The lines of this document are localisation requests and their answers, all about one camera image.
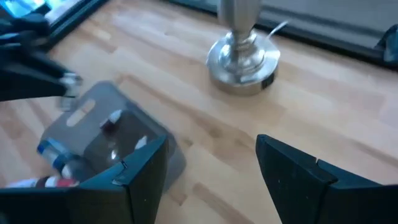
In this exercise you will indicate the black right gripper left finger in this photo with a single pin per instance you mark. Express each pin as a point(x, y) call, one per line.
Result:
point(136, 186)

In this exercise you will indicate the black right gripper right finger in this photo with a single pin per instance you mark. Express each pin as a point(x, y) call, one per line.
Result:
point(295, 186)

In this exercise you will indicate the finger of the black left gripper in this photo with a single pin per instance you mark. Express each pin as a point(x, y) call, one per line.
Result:
point(31, 63)
point(31, 85)

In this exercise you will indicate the small food coloring bottle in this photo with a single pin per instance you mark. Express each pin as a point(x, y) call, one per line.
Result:
point(71, 84)
point(110, 121)
point(141, 142)

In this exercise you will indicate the translucent grey plastic bin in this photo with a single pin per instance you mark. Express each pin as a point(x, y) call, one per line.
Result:
point(102, 93)

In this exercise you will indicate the blue food coloring bottle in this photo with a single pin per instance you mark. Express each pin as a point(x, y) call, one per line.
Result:
point(53, 155)

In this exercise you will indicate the large food coloring bottle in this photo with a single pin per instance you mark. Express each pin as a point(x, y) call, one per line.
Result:
point(59, 183)

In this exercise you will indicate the white shade silver table lamp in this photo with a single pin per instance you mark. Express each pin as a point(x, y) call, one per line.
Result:
point(242, 62)

